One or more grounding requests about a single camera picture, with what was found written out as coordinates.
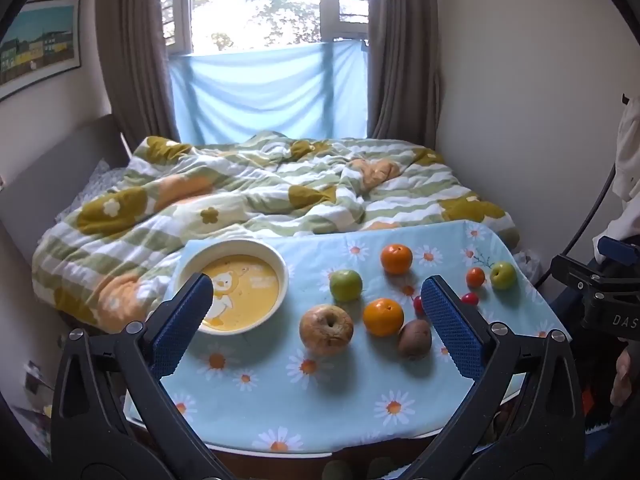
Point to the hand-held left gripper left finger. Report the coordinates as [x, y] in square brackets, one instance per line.
[182, 325]

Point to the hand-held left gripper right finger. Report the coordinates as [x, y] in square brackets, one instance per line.
[452, 330]

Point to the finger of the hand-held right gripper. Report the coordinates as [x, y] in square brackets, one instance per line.
[620, 251]

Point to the brown kiwi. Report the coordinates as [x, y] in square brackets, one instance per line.
[414, 340]

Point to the red cherry tomato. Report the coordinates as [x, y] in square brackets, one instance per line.
[469, 299]
[418, 305]

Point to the smooth orange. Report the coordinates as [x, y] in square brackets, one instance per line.
[396, 259]
[383, 317]

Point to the cream bowl with yellow inside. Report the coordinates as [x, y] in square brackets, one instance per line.
[250, 285]

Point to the large green apple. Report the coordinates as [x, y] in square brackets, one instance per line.
[345, 285]

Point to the person's right hand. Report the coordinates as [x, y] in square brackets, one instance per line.
[622, 377]

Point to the small tangerine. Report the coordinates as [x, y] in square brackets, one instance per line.
[475, 277]

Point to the small green apple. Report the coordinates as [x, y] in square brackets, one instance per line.
[503, 275]

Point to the clear plastic bag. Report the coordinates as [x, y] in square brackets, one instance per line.
[527, 262]

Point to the white garment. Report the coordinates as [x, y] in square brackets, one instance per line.
[627, 160]

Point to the blue daisy tablecloth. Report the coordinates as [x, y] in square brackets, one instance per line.
[280, 400]

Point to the green striped flower blanket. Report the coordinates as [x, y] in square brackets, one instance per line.
[250, 195]

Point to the grey patterned bed sheet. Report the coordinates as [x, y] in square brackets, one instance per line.
[102, 177]

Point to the grey bed headboard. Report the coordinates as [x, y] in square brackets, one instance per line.
[55, 175]

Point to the light blue window cloth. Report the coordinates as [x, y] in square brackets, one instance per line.
[265, 90]

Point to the brown curtain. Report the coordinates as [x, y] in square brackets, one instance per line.
[405, 50]
[135, 50]

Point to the window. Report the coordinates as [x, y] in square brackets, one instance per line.
[250, 0]

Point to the framed wall picture of houses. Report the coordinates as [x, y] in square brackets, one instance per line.
[40, 45]

